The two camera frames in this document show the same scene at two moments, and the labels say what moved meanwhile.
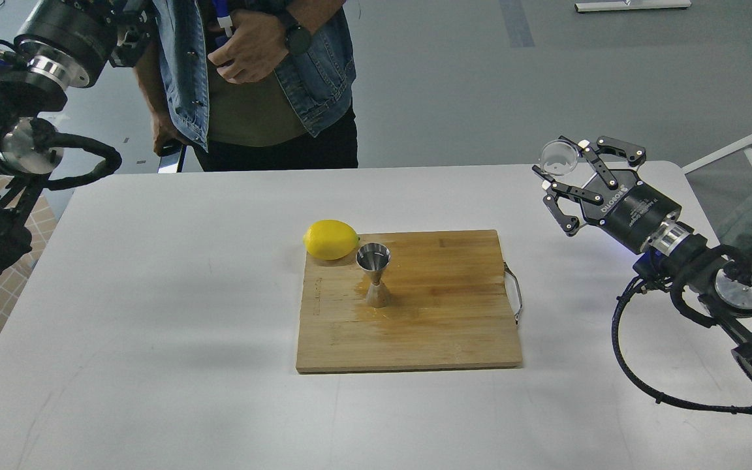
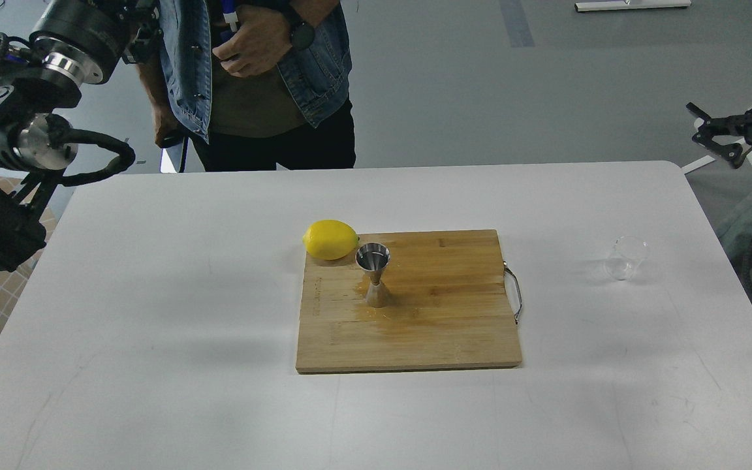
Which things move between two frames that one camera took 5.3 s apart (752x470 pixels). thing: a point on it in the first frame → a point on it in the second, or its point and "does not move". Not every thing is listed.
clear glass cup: [559, 157] → [626, 253]
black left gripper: [84, 31] does not move
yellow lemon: [329, 239] does not move
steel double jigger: [373, 257] does not move
